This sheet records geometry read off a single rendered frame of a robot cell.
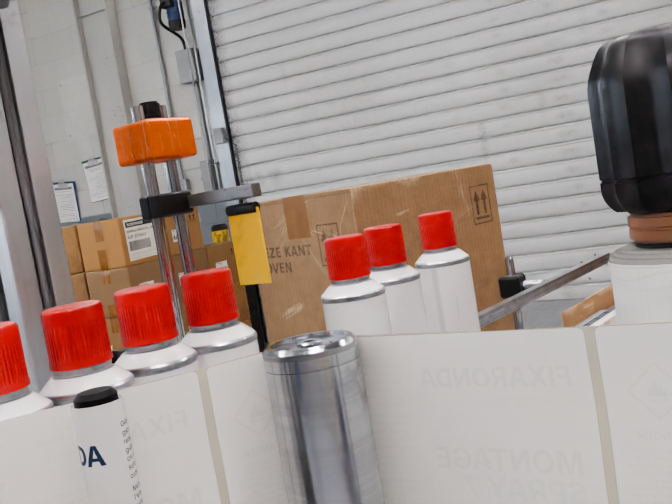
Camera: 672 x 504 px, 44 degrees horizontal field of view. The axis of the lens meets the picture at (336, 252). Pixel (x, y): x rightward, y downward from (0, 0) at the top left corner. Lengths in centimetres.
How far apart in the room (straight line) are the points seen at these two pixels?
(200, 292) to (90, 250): 393
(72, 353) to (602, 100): 31
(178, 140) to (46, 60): 626
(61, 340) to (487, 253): 90
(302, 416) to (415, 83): 480
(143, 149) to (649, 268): 36
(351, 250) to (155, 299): 20
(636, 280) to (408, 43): 470
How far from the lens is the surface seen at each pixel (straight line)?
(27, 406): 45
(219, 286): 54
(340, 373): 32
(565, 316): 138
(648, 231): 46
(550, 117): 486
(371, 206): 112
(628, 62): 45
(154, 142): 62
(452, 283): 78
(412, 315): 71
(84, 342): 47
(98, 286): 446
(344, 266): 65
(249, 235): 61
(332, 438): 32
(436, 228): 78
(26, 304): 62
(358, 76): 524
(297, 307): 122
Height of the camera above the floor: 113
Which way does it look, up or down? 5 degrees down
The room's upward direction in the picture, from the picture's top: 10 degrees counter-clockwise
